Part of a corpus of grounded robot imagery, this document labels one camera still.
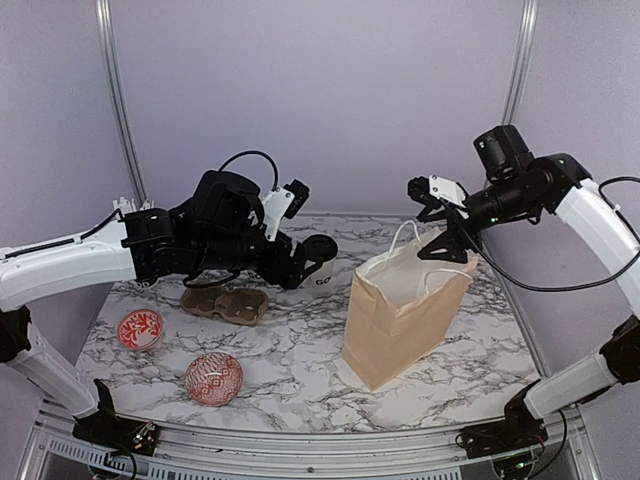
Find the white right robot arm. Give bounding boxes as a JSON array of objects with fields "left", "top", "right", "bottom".
[{"left": 407, "top": 125, "right": 639, "bottom": 448}]

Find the red geometric pattern bowl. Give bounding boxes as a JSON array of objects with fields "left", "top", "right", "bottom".
[{"left": 185, "top": 352, "right": 244, "bottom": 406}]

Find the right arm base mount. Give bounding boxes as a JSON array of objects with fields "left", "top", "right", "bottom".
[{"left": 455, "top": 419, "right": 549, "bottom": 459}]

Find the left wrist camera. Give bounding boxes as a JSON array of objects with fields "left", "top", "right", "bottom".
[{"left": 262, "top": 179, "right": 310, "bottom": 242}]

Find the right aluminium frame post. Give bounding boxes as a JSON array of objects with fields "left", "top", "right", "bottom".
[{"left": 501, "top": 0, "right": 539, "bottom": 124}]

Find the black cup with straws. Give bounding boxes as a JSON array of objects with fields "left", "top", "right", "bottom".
[{"left": 113, "top": 196, "right": 157, "bottom": 287}]

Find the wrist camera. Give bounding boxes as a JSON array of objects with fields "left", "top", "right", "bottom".
[
  {"left": 262, "top": 179, "right": 310, "bottom": 242},
  {"left": 407, "top": 175, "right": 467, "bottom": 213}
]

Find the brown paper bag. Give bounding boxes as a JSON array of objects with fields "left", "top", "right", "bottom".
[{"left": 342, "top": 220, "right": 478, "bottom": 391}]

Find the front aluminium rail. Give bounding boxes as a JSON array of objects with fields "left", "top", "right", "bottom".
[{"left": 15, "top": 404, "right": 603, "bottom": 479}]

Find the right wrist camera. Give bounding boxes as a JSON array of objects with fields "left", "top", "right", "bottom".
[{"left": 407, "top": 175, "right": 467, "bottom": 213}]

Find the aluminium frame post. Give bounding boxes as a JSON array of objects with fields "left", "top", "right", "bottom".
[
  {"left": 501, "top": 0, "right": 539, "bottom": 124},
  {"left": 95, "top": 0, "right": 148, "bottom": 205}
]

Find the white paper coffee cup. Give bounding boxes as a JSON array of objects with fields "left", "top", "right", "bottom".
[{"left": 244, "top": 271, "right": 264, "bottom": 284}]

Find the brown cardboard cup carrier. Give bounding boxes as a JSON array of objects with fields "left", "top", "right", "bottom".
[{"left": 180, "top": 287, "right": 269, "bottom": 327}]

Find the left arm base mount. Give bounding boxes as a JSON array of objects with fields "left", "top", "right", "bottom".
[{"left": 72, "top": 412, "right": 160, "bottom": 456}]

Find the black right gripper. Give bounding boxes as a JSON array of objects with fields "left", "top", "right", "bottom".
[{"left": 416, "top": 173, "right": 537, "bottom": 263}]

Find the red floral pattern bowl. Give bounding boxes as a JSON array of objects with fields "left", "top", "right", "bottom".
[{"left": 117, "top": 309, "right": 163, "bottom": 351}]

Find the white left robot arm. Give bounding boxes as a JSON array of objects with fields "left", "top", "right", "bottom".
[{"left": 1, "top": 170, "right": 323, "bottom": 445}]

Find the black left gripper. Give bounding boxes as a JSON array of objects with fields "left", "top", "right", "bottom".
[{"left": 194, "top": 219, "right": 324, "bottom": 289}]

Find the left aluminium frame post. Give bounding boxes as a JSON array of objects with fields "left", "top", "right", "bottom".
[{"left": 95, "top": 0, "right": 148, "bottom": 205}]

